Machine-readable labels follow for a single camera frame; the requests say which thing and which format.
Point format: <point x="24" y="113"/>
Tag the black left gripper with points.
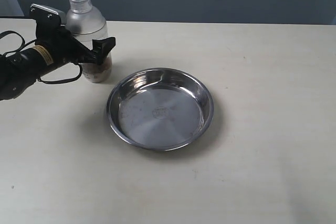
<point x="51" y="32"/>

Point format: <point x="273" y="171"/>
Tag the clear plastic shaker bottle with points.
<point x="86" y="23"/>

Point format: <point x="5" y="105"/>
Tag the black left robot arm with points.
<point x="22" y="67"/>

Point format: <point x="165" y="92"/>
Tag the round steel pan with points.
<point x="160" y="109"/>

